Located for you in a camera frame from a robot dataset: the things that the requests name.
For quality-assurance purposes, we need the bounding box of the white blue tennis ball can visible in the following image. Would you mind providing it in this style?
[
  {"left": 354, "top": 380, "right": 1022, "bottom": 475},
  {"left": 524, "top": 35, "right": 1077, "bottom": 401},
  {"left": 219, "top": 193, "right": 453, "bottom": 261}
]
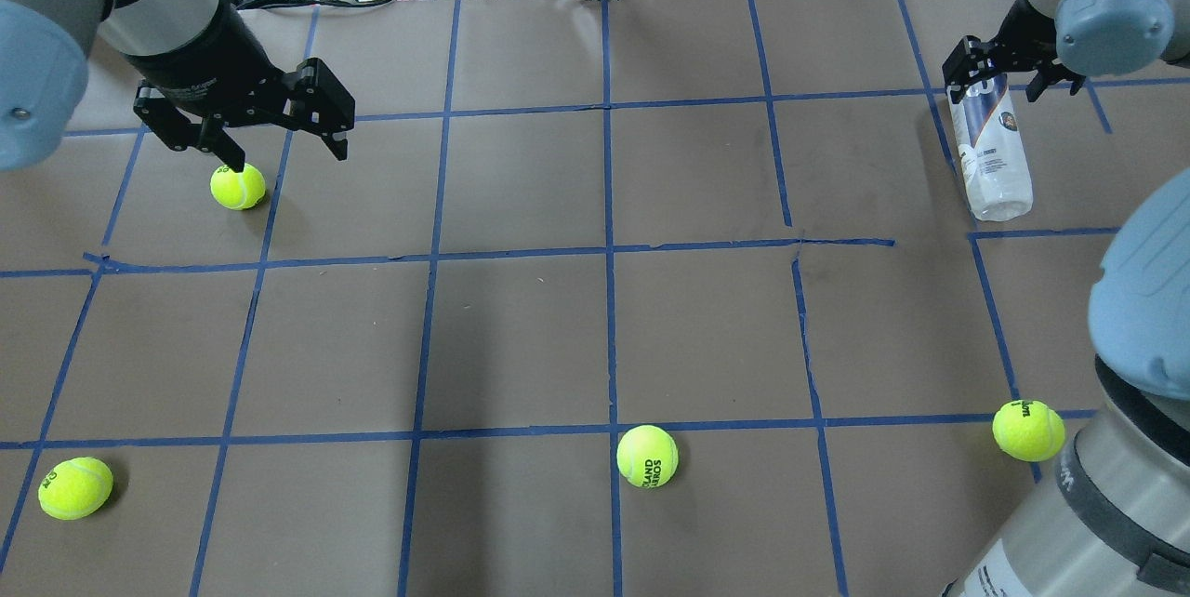
[{"left": 948, "top": 75, "right": 1034, "bottom": 221}]

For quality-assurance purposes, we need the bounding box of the tennis ball far outer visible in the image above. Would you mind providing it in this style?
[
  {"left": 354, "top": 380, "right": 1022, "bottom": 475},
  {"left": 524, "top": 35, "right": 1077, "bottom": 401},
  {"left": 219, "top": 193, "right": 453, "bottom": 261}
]
[{"left": 209, "top": 164, "right": 267, "bottom": 210}]

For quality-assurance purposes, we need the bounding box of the tennis ball by near base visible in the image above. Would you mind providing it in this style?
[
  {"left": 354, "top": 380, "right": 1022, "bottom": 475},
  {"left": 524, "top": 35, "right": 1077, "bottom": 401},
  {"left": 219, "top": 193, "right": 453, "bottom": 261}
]
[{"left": 992, "top": 400, "right": 1066, "bottom": 464}]

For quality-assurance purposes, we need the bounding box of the tennis ball far inner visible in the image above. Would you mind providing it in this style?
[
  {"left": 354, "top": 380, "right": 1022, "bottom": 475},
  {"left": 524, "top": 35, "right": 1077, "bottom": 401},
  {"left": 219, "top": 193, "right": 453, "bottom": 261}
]
[{"left": 37, "top": 457, "right": 114, "bottom": 521}]

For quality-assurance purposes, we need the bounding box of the tennis ball centre row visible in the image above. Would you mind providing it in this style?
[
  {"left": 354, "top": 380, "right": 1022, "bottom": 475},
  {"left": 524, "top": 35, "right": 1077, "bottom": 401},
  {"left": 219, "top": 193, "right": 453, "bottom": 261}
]
[{"left": 616, "top": 426, "right": 679, "bottom": 488}]

